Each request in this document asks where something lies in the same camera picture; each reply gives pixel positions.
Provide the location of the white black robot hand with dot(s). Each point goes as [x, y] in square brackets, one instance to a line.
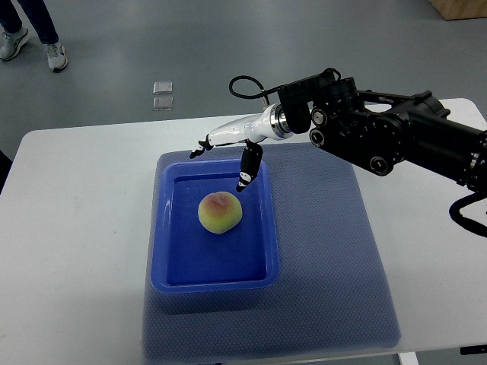
[250, 130]

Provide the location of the upper metal floor plate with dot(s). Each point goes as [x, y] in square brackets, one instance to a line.
[162, 87]

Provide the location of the grey-blue textured mat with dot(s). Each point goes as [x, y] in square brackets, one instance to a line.
[299, 274]

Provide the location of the blue plastic tray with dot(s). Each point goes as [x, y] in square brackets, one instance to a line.
[210, 237]

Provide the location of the yellow-green red peach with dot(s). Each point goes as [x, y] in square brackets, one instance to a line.
[219, 212]

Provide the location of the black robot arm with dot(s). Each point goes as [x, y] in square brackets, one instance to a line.
[376, 131]

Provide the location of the metal floor plate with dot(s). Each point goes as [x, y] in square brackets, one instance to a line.
[163, 103]
[162, 87]

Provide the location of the person's leg and shoe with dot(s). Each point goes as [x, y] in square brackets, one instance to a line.
[40, 19]
[14, 34]

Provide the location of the person's right leg and shoe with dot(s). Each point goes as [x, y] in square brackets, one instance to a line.
[14, 34]

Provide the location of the wooden box corner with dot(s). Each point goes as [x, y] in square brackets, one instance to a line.
[452, 10]

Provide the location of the white table leg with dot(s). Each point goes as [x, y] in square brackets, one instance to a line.
[408, 358]

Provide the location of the lower metal floor plate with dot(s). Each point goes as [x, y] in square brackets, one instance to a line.
[163, 103]

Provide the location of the person's left leg and shoe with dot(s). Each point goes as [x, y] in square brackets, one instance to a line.
[40, 19]

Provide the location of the black bracket under table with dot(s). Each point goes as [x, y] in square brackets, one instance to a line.
[475, 349]

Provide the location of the dark object at left edge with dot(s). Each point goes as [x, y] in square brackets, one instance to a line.
[5, 166]

